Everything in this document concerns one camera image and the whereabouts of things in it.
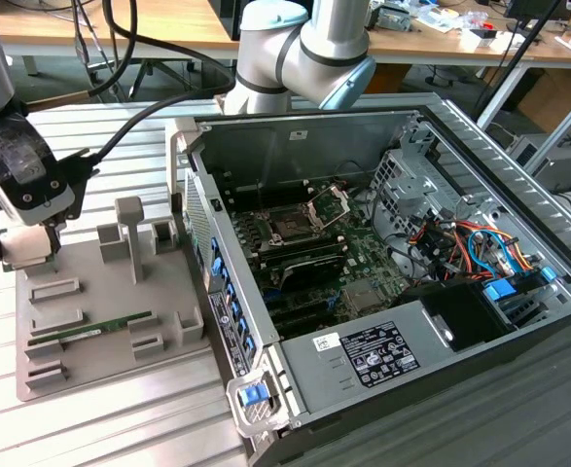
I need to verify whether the grey desktop device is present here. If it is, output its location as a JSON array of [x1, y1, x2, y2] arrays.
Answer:
[[375, 4, 415, 33]]

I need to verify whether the brown cardboard box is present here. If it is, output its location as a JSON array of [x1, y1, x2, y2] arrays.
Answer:
[[516, 67, 571, 135]]

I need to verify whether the thin metal locking lever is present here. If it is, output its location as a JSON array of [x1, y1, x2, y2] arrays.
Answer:
[[254, 178, 268, 218]]

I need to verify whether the silver CPU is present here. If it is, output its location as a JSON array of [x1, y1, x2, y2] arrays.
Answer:
[[0, 226, 56, 271]]

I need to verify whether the grey parts rack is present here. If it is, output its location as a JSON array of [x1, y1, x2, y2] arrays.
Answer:
[[15, 197, 213, 403]]

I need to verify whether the long black sticker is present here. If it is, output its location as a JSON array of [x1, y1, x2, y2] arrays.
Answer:
[[207, 290, 250, 379]]

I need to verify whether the black graphics card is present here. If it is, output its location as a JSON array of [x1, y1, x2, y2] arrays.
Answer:
[[274, 252, 347, 294]]

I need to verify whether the orange wire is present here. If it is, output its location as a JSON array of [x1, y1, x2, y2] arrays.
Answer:
[[501, 241, 542, 274]]

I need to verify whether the long wooden desk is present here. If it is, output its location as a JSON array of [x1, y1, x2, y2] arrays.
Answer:
[[0, 0, 571, 67]]

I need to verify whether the metal socket cover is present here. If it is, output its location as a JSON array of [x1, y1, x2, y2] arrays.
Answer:
[[305, 184, 352, 233]]

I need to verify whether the blue wire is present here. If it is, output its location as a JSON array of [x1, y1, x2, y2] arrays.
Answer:
[[466, 227, 517, 279]]

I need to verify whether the blue card clip row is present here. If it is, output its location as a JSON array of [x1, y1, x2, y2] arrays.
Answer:
[[208, 234, 258, 365]]

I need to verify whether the black expansion slot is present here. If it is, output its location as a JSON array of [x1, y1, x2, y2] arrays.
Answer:
[[264, 290, 340, 340]]

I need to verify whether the thick black cable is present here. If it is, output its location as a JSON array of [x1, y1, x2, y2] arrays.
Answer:
[[59, 0, 237, 197]]

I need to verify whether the green motherboard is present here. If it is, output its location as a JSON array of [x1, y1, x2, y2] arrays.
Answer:
[[226, 179, 412, 341]]

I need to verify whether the blue case latch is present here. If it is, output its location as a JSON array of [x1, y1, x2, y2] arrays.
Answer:
[[237, 383, 270, 406]]

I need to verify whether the silver chipset heat sink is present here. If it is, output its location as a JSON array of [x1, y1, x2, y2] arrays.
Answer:
[[341, 280, 382, 313]]

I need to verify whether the black slanted pole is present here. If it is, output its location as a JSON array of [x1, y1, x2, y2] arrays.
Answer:
[[473, 0, 564, 126]]

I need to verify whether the black RAM slot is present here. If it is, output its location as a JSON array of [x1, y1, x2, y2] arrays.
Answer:
[[255, 236, 347, 267], [224, 181, 311, 213]]

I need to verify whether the black fan duct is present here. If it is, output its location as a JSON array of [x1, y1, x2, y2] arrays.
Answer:
[[395, 280, 516, 352]]

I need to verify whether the red yellow wire bundle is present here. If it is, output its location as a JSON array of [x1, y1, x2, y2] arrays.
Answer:
[[409, 219, 482, 274]]

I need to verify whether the black monitor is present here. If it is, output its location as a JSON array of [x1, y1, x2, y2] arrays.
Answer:
[[503, 0, 571, 23]]

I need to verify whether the white barcode label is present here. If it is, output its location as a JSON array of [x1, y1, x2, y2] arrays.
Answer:
[[312, 331, 343, 353]]

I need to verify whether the silver drive cage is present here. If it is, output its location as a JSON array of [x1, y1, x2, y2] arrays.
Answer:
[[370, 114, 466, 234]]

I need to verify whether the grey power supply unit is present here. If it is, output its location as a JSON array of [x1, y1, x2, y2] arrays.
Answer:
[[277, 299, 456, 417]]

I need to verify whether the grey computer tower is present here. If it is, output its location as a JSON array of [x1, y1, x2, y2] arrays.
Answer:
[[506, 133, 571, 195]]

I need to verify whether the black rating label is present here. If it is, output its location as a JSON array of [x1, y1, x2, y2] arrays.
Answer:
[[340, 319, 421, 389]]

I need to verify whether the open PC case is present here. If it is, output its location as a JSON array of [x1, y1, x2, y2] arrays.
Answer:
[[164, 91, 571, 467]]

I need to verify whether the green RAM stick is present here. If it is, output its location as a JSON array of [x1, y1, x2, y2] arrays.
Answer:
[[27, 310, 153, 345]]

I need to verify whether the CPU socket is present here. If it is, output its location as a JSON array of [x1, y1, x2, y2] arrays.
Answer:
[[265, 206, 315, 245]]

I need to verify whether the taped black cable loop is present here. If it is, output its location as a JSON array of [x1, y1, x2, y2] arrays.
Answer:
[[0, 116, 62, 186]]

